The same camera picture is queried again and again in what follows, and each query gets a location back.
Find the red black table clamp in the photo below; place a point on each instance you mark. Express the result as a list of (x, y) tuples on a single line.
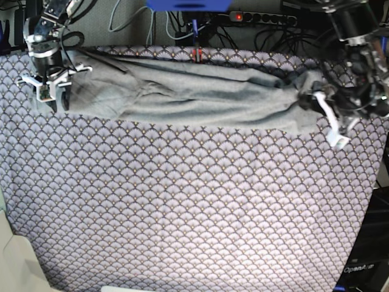
[(197, 52)]

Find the grey T-shirt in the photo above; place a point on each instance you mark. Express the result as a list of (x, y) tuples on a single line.
[(190, 94)]

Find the patterned fan-print tablecloth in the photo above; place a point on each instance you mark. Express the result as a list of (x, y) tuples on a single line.
[(165, 208)]

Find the black OpenArm box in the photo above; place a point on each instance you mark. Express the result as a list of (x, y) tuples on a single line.
[(367, 265)]

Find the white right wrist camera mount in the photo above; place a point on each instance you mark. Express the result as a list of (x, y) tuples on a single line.
[(46, 87)]

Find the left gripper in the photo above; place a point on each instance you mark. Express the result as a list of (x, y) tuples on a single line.
[(365, 101)]

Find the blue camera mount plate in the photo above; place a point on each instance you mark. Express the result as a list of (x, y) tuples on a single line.
[(189, 5)]

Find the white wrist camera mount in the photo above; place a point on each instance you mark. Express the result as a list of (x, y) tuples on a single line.
[(337, 136), (46, 87)]

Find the black power strip red switch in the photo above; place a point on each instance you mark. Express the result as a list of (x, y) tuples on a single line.
[(263, 18)]

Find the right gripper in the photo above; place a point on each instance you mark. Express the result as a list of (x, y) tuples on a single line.
[(52, 68)]

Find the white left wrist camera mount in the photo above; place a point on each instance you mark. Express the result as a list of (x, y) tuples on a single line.
[(337, 136)]

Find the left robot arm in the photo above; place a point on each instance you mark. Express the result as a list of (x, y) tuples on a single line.
[(356, 25)]

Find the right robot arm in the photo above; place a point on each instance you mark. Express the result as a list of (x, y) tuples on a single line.
[(48, 48)]

